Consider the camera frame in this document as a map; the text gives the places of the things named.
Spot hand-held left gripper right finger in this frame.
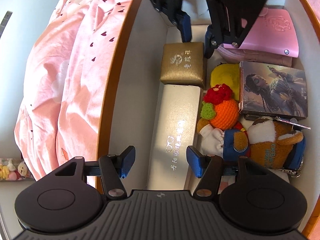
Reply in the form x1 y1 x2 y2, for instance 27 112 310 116
186 145 272 199

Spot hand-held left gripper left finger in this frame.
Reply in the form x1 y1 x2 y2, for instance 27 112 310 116
54 145 136 199

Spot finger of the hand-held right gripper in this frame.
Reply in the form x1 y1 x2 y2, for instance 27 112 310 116
140 0 192 43
204 0 264 59

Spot gold gift box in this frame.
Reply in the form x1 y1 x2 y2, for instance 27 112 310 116
160 41 207 87

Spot white glasses case box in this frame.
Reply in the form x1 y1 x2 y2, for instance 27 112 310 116
146 84 204 191

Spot yellow plush toy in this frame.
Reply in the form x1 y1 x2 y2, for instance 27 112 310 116
210 62 242 93

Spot pink fabric pouch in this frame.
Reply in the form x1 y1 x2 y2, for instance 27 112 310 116
216 44 293 68

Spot pink snap card wallet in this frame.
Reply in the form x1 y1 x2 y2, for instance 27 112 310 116
222 6 299 58

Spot orange crochet doll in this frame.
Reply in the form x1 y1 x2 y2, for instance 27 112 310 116
200 84 241 131

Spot plush toy with blue cap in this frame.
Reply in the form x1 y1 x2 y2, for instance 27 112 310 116
196 117 304 173

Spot figure picture card box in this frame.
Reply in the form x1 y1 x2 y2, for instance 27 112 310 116
239 60 308 119

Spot pink printed duvet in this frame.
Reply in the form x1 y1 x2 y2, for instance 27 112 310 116
14 0 141 181

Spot small plush toys on floor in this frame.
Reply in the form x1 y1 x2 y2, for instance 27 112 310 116
0 157 35 181

